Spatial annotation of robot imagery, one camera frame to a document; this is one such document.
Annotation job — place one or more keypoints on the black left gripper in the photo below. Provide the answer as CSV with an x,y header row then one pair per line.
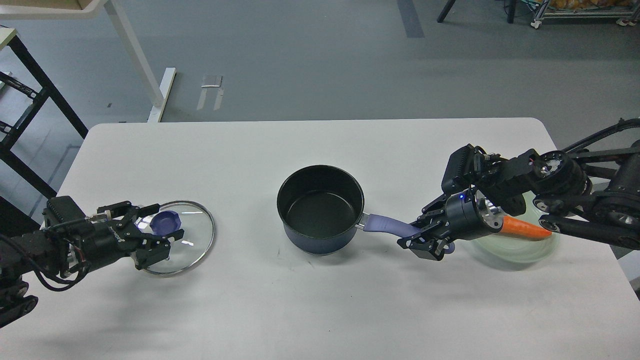
x,y
109,235

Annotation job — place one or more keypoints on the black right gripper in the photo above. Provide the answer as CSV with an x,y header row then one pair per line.
x,y
463,216

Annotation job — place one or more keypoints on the glass lid with purple knob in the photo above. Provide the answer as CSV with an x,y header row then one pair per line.
x,y
190,229

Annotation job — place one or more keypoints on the blue saucepan with purple handle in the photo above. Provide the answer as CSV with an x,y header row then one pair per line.
x,y
322,207

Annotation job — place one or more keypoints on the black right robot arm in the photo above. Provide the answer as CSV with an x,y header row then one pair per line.
x,y
584,194

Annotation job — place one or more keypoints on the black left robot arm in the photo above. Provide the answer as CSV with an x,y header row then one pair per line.
x,y
72,244

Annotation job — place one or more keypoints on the orange carrot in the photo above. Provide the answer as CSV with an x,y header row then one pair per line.
x,y
520,229

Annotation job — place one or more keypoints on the clear glass plate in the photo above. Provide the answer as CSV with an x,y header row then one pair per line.
x,y
513,252

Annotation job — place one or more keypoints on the black metal rack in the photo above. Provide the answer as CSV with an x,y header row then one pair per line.
x,y
38,98

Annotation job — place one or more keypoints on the black stand legs background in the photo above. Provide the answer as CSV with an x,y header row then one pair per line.
x,y
479,10

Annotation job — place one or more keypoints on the wheeled metal cart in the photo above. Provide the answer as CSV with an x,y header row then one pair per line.
x,y
625,12

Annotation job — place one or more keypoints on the black camera box right wrist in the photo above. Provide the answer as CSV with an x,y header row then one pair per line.
x,y
458,173

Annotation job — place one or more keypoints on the black camera box wrist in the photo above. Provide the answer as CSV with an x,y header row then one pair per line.
x,y
61,212
458,173

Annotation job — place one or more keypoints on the black camera box left wrist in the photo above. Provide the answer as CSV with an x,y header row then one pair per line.
x,y
61,212

